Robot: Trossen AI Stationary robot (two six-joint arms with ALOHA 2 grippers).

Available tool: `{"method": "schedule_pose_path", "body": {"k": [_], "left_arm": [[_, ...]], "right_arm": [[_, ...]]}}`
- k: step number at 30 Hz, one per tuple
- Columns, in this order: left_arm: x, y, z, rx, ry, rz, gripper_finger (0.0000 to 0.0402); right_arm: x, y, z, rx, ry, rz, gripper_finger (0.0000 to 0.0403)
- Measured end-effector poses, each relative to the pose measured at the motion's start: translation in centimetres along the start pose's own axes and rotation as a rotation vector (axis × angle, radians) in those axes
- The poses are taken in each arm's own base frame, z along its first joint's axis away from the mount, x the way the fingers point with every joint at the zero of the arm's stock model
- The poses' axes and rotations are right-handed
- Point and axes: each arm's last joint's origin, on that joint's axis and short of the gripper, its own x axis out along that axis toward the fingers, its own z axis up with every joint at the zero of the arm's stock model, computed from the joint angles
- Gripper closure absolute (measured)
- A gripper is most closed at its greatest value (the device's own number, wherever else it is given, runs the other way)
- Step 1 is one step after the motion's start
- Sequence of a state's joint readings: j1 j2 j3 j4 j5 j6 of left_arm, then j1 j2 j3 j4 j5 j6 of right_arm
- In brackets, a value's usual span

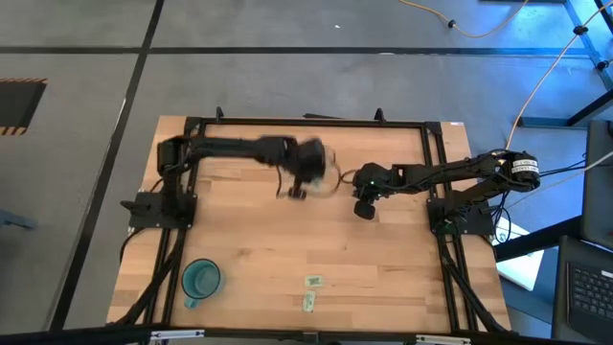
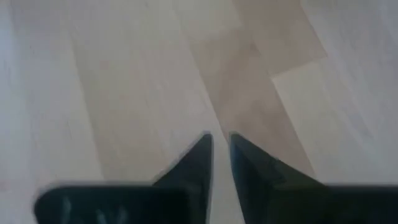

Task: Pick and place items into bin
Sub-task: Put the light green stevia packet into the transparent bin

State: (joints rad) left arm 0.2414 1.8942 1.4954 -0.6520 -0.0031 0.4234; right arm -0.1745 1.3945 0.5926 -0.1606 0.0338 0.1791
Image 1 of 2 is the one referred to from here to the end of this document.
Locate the black laptop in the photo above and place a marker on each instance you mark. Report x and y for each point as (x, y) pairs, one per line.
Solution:
(589, 287)

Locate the pale green printed sachet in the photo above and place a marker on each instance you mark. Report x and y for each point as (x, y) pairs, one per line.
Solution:
(314, 281)
(309, 301)

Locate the clear plastic bin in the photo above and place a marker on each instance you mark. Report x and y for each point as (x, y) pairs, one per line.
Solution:
(328, 184)

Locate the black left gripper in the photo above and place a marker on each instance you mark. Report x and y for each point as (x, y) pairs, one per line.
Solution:
(309, 160)

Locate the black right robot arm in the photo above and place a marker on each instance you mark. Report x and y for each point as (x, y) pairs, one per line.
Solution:
(445, 171)

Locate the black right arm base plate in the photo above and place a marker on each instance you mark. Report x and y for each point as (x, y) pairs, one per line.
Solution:
(471, 219)

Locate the black hazard-striped floor hatch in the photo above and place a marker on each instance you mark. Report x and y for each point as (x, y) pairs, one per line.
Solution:
(19, 103)

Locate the black aluminium table frame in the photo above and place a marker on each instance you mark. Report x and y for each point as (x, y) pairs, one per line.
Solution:
(311, 122)

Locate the silver metal bracket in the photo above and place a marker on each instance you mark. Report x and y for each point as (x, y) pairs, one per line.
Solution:
(177, 334)
(443, 339)

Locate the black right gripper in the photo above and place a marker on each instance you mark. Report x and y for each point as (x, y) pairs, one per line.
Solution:
(371, 179)

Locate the white cardboard box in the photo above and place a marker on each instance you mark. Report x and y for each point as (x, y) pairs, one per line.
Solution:
(519, 268)

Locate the teal mug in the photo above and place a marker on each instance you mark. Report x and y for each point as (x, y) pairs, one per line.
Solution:
(201, 282)

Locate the dark grey monitor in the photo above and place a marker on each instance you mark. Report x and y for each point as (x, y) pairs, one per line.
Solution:
(598, 191)

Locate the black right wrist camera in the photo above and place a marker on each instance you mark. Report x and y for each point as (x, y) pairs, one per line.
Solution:
(365, 210)

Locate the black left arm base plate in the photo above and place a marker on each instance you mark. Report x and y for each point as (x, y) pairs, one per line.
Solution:
(153, 215)

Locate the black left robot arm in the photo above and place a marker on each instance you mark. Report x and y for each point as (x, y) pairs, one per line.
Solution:
(225, 146)

